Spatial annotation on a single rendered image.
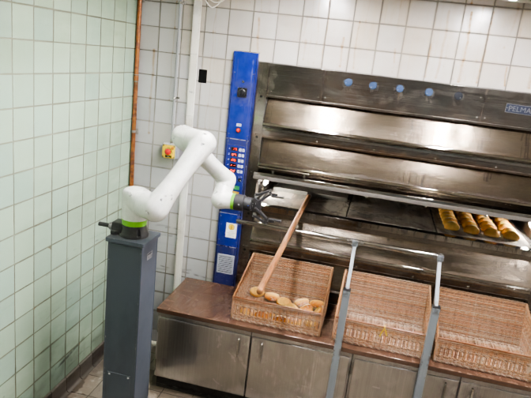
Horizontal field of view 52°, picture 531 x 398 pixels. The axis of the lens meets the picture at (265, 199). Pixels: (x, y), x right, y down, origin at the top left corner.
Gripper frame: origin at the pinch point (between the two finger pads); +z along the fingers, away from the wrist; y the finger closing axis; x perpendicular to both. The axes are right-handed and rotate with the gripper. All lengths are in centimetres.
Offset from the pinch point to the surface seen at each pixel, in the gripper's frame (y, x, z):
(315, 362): 89, -1, 32
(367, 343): 73, -5, 59
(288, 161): -17, -54, -7
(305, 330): 73, -6, 23
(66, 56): -69, 24, -117
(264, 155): -19, -55, -23
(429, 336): 56, 5, 90
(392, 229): 17, -55, 65
